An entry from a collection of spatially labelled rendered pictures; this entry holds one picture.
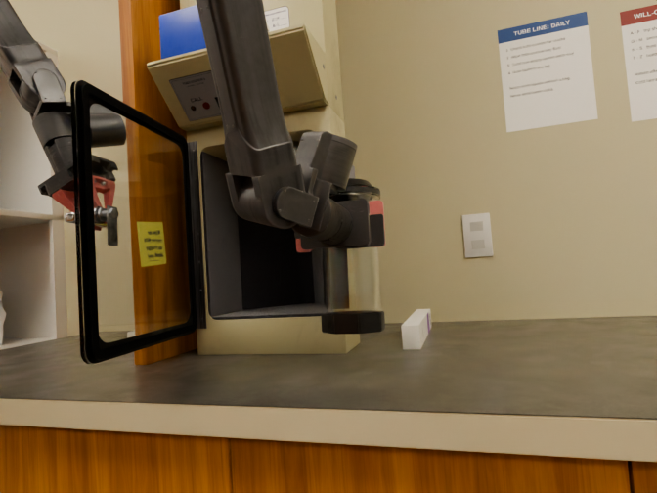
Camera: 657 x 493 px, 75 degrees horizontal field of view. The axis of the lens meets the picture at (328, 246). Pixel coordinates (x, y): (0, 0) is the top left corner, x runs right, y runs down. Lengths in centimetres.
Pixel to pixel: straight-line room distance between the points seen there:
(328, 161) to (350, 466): 36
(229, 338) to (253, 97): 57
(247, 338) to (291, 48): 55
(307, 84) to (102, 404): 61
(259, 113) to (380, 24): 97
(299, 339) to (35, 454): 45
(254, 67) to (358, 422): 39
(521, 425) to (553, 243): 78
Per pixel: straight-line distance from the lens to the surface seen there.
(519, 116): 126
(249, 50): 46
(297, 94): 84
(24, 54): 88
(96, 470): 78
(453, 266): 120
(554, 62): 132
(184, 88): 92
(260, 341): 87
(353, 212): 61
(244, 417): 57
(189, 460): 67
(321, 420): 53
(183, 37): 92
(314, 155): 51
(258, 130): 45
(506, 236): 121
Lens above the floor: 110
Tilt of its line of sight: 3 degrees up
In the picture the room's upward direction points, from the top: 4 degrees counter-clockwise
